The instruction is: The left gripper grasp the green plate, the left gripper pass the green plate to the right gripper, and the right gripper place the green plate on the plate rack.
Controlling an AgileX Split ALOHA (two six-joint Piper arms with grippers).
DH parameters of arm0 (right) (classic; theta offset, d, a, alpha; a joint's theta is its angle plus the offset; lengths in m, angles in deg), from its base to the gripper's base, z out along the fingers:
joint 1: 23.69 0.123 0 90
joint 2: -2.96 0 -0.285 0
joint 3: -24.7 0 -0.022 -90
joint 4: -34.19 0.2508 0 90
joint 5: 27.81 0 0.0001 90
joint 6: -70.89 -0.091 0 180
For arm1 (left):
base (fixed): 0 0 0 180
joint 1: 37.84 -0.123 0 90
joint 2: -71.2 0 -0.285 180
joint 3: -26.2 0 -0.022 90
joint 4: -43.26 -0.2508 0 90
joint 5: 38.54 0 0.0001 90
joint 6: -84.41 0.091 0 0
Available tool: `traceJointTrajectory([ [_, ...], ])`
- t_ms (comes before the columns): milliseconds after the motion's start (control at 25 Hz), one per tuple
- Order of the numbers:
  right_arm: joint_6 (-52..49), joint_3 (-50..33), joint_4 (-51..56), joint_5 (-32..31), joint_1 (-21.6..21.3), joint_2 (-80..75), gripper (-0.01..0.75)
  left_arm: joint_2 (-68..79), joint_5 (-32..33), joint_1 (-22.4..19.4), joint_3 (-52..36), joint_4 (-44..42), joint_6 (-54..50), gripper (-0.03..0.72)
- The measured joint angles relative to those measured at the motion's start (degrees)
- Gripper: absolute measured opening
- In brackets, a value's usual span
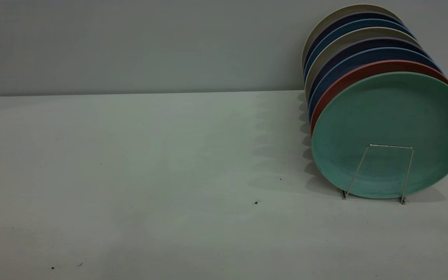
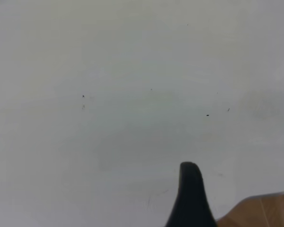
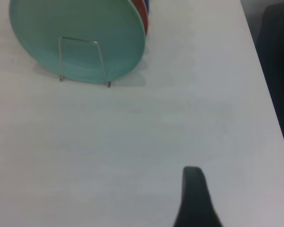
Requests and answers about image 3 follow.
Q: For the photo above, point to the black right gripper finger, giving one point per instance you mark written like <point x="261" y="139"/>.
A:
<point x="194" y="203"/>

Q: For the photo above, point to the green round plate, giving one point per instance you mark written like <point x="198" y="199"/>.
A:
<point x="80" y="23"/>

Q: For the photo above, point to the red round plate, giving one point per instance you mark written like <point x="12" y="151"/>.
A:
<point x="143" y="14"/>

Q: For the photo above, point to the dark navy round plate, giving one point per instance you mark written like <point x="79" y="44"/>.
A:
<point x="148" y="4"/>

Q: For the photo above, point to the dark fabric seat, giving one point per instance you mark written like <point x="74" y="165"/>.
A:
<point x="277" y="59"/>

